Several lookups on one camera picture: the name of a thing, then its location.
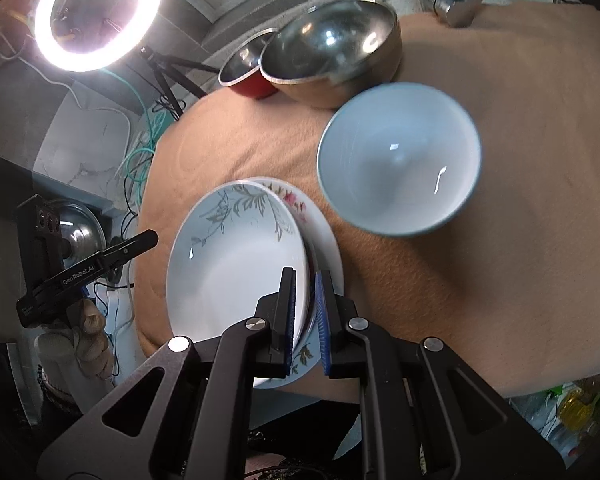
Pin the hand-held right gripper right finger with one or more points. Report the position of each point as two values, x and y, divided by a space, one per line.
322 320

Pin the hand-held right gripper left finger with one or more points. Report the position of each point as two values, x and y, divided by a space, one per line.
290 320

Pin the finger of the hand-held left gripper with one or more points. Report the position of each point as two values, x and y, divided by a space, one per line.
130 246

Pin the pink flower print plate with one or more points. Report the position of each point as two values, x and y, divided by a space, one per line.
330 260

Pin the white plate grey leaf print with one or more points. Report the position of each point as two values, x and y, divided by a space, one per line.
230 270

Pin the pale blue ceramic bowl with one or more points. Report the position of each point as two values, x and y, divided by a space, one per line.
395 170

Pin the red bowl steel interior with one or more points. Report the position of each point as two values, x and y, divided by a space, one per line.
247 87

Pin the large stainless steel bowl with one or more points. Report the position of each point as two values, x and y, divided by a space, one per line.
330 40

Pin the person's left hand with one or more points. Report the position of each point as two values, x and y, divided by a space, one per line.
92 340

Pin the steel pot lid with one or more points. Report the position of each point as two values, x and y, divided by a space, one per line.
82 225

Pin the peach towel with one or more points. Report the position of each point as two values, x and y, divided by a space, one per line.
480 285

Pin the black tripod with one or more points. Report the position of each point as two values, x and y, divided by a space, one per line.
167 85

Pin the yellow liquid plastic bottle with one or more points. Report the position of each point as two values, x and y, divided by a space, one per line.
575 407

